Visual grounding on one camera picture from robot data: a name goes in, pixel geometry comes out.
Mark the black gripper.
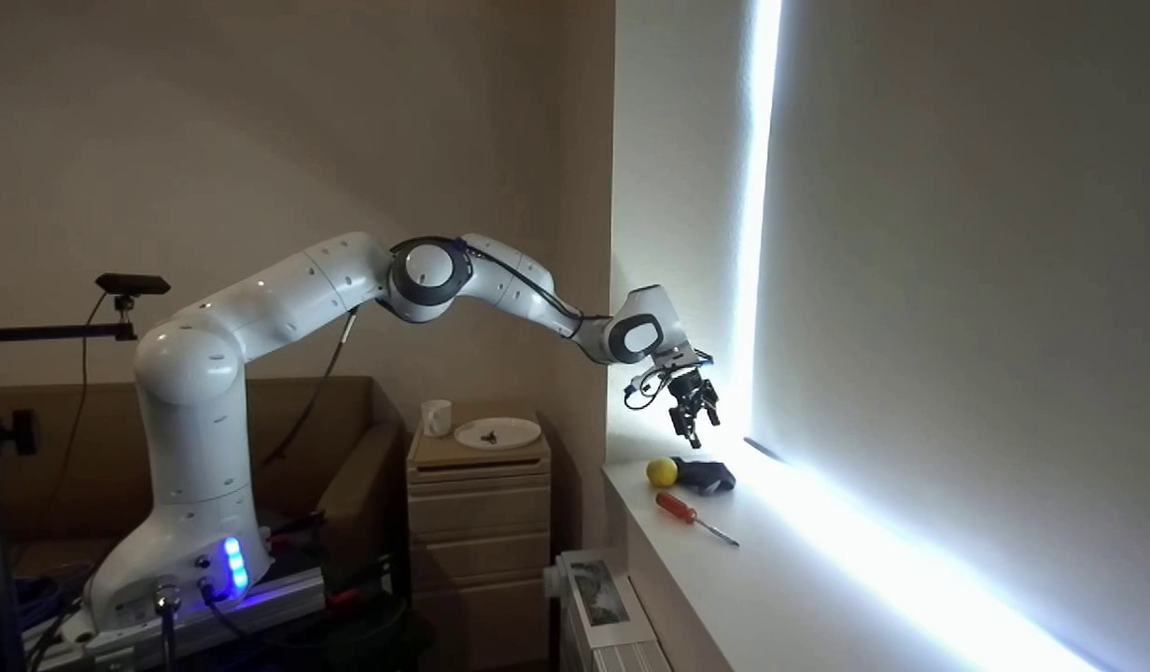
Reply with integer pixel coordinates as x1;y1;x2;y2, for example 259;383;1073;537
655;351;726;452

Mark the robot base mounting platform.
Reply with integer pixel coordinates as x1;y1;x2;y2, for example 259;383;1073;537
25;562;329;672

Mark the white windowsill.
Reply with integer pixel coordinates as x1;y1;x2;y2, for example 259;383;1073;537
602;445;1101;672

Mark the white plate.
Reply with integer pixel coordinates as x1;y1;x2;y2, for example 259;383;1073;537
454;415;546;456

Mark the white radiator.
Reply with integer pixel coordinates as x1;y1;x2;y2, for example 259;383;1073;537
551;547;675;672

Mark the light wooden drawer nightstand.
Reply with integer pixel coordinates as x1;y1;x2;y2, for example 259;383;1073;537
404;427;558;668

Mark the white mug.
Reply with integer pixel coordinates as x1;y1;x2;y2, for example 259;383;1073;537
418;394;460;440

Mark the grey roller blind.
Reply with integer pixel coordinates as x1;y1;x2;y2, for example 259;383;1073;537
756;0;1150;672

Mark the black boom rod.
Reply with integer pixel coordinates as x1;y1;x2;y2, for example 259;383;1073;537
0;317;144;347

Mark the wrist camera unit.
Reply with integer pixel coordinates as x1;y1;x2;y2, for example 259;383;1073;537
622;366;669;415

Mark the red handled screwdriver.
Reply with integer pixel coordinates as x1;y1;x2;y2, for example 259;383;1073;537
655;490;745;552

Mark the black hanging cable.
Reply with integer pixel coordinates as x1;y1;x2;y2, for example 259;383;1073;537
262;308;366;470

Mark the black camera on boom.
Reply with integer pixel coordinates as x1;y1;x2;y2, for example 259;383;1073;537
95;269;176;312

